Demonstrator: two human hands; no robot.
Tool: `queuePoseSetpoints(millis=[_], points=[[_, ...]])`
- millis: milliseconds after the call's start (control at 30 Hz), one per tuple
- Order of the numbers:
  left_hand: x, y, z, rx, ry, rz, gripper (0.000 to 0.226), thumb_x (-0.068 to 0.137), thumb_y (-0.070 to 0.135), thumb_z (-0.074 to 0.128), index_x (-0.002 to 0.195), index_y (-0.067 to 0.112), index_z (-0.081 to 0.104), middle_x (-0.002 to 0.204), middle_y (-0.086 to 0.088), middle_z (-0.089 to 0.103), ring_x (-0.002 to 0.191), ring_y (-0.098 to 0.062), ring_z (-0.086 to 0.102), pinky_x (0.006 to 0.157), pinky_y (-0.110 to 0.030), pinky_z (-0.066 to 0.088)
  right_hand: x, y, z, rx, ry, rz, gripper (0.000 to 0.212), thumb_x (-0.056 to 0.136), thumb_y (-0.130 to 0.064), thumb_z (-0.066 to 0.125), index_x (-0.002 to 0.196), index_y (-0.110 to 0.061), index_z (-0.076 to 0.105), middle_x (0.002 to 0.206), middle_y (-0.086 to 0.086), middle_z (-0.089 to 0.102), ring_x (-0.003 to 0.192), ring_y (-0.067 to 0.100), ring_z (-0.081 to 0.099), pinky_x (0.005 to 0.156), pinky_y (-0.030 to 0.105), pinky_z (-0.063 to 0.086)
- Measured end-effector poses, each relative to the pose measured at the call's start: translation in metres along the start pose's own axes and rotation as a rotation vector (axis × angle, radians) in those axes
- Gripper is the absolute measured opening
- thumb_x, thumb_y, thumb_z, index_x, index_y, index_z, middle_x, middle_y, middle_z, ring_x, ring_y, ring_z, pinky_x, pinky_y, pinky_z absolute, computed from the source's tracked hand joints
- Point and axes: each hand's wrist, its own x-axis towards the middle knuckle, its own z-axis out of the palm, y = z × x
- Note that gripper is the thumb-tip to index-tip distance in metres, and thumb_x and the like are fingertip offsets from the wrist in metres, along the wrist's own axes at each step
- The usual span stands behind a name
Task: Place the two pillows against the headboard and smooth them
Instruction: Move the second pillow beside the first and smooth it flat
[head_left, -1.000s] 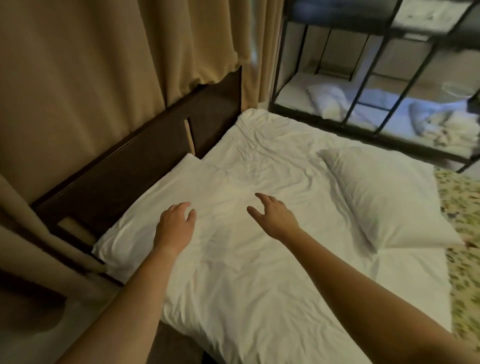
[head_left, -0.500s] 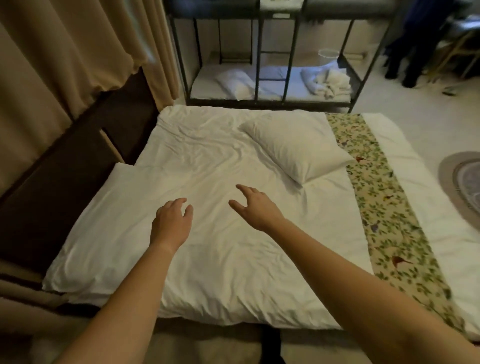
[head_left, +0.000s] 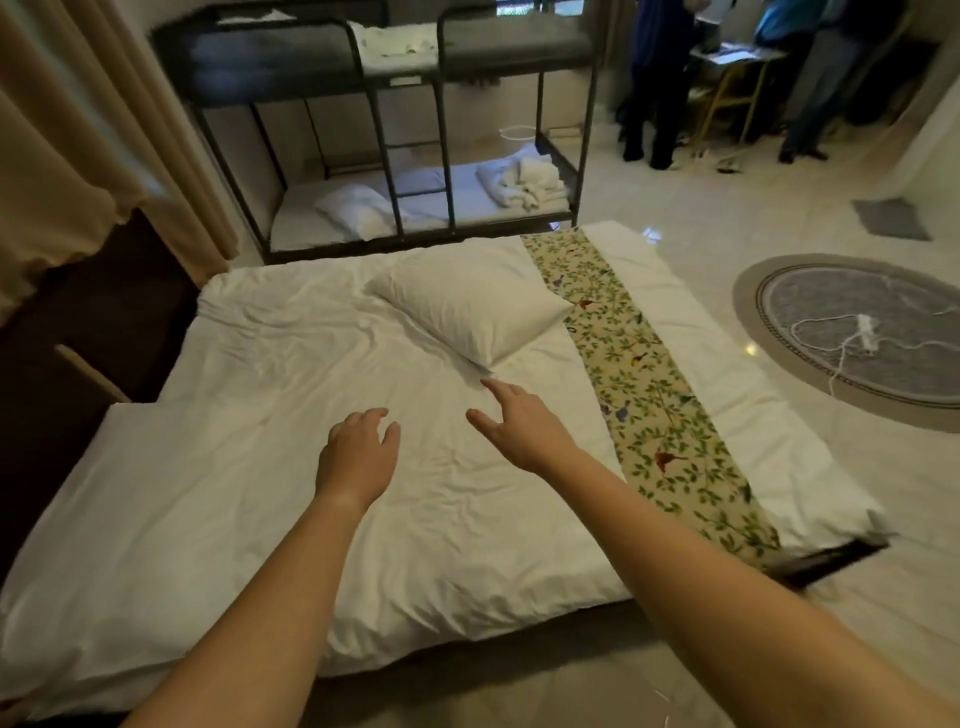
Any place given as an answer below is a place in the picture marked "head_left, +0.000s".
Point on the large white pillow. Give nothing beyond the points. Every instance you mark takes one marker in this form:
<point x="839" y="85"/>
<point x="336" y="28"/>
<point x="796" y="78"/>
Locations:
<point x="472" y="307"/>

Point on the person's left hand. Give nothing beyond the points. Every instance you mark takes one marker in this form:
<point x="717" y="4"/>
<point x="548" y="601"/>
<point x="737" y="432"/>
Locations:
<point x="352" y="461"/>

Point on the black metal bunk bed frame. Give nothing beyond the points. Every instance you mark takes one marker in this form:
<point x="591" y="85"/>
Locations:
<point x="255" y="25"/>

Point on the papers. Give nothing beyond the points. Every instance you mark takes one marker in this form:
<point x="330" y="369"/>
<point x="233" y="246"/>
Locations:
<point x="724" y="52"/>

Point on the person's left forearm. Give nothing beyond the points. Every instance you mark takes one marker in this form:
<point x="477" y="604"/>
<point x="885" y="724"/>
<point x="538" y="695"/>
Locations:
<point x="277" y="615"/>

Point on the light bunk mattress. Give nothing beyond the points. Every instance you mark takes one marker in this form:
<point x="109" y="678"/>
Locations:
<point x="469" y="204"/>

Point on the small white pillow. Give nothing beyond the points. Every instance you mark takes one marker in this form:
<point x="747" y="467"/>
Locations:
<point x="352" y="208"/>

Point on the folded white towels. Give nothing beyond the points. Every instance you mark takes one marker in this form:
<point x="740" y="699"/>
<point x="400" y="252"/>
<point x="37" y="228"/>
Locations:
<point x="525" y="184"/>

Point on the person's right forearm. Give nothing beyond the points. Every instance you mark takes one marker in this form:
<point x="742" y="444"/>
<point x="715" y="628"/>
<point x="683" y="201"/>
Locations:
<point x="712" y="585"/>

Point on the person's right thumb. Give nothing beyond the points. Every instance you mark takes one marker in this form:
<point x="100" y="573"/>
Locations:
<point x="486" y="425"/>

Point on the crumpled white cloth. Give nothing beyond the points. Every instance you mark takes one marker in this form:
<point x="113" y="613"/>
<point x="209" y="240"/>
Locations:
<point x="390" y="45"/>

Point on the person's right hand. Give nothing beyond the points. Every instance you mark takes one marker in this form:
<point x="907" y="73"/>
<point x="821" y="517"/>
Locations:
<point x="532" y="435"/>

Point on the yellow-legged table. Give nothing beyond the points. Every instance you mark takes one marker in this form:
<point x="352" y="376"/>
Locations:
<point x="755" y="97"/>

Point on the beige curtain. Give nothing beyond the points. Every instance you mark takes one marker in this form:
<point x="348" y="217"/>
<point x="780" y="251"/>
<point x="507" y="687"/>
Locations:
<point x="75" y="112"/>

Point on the grey bunk mattress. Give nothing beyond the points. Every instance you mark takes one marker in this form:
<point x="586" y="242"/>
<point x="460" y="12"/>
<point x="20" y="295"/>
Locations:
<point x="510" y="45"/>

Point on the white power strip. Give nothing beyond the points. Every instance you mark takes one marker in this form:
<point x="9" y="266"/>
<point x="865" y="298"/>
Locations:
<point x="868" y="334"/>

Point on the floral bed runner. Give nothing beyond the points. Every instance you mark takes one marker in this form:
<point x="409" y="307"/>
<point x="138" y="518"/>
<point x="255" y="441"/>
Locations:
<point x="637" y="390"/>

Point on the dark wooden headboard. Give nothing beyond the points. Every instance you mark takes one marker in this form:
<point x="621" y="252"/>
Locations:
<point x="75" y="315"/>

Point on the round grey rug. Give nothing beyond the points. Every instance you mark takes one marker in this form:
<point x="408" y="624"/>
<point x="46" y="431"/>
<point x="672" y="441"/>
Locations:
<point x="825" y="300"/>

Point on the light wooden stick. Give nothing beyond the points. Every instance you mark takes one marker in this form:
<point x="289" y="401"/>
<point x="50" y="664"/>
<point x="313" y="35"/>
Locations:
<point x="90" y="371"/>

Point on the person's left thumb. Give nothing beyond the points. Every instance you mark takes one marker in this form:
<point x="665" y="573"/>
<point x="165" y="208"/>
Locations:
<point x="390" y="442"/>

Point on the black bed base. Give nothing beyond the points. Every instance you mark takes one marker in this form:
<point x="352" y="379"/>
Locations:
<point x="825" y="562"/>

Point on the white bed sheet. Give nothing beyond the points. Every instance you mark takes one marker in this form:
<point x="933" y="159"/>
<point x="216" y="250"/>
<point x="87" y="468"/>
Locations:
<point x="262" y="450"/>

